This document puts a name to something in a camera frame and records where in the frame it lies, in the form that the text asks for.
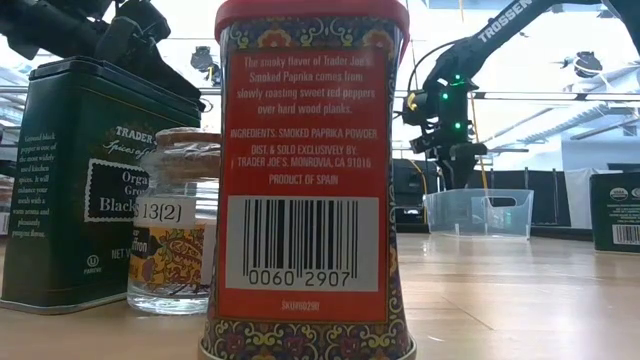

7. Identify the red-lid smoked paprika tin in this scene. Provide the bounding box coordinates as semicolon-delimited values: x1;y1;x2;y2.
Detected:
197;0;417;360

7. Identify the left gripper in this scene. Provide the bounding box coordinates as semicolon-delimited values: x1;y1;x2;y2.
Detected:
94;0;206;111

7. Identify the clear plastic bin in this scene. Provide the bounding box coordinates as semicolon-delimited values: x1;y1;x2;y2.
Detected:
422;187;535;241

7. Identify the black ceiling fixture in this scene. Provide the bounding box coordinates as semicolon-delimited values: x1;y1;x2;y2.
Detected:
560;50;605;80
189;45;222;87

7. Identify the black cable with coil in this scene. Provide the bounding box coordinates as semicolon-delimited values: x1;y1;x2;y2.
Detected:
403;0;430;167

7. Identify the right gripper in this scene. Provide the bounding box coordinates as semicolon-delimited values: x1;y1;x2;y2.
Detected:
402;91;489;190

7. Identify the green black pepper tin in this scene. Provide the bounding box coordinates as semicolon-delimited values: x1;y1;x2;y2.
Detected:
0;55;202;316
588;171;640;255

